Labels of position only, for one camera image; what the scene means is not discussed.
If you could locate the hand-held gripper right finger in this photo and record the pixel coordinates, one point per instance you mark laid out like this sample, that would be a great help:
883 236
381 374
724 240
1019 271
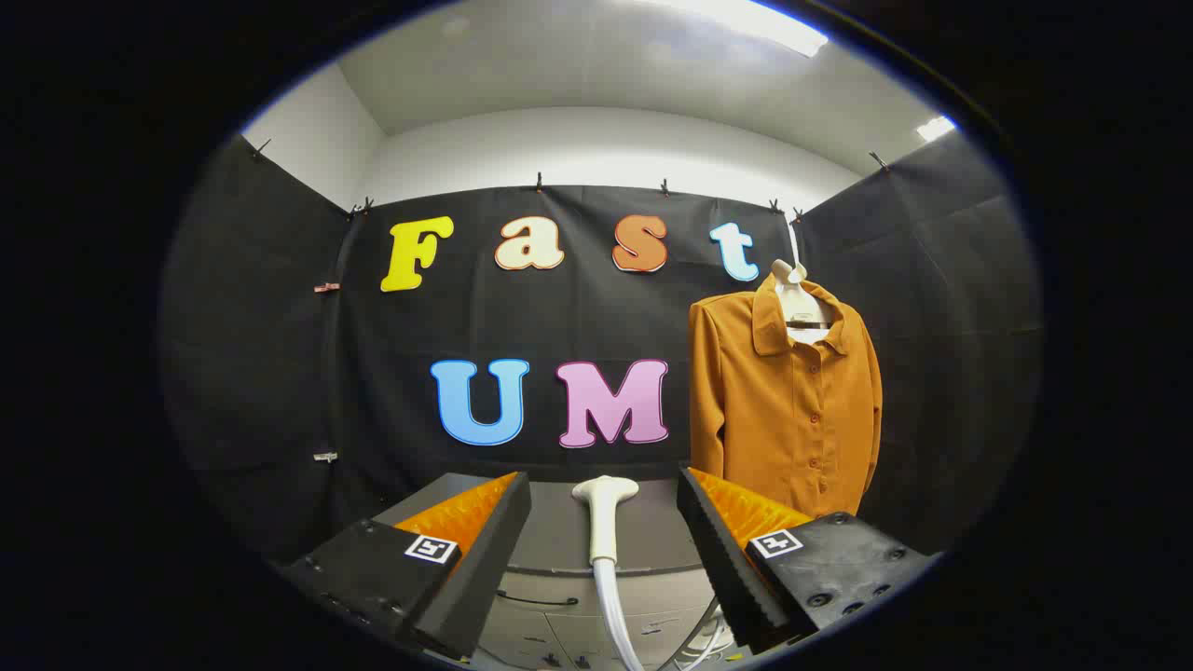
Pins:
722 559

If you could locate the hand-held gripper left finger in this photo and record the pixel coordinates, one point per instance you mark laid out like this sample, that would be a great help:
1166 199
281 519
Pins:
485 568

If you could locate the orange button shirt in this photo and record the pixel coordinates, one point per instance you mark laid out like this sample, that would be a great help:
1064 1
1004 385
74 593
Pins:
774 419

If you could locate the white clothes hanger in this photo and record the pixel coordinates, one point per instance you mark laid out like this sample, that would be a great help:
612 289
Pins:
797 300

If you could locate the row of black clips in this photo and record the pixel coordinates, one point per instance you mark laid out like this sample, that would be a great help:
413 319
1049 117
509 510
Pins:
539 181

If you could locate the small ceiling light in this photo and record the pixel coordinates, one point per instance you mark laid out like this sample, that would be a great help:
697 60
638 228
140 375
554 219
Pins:
936 128

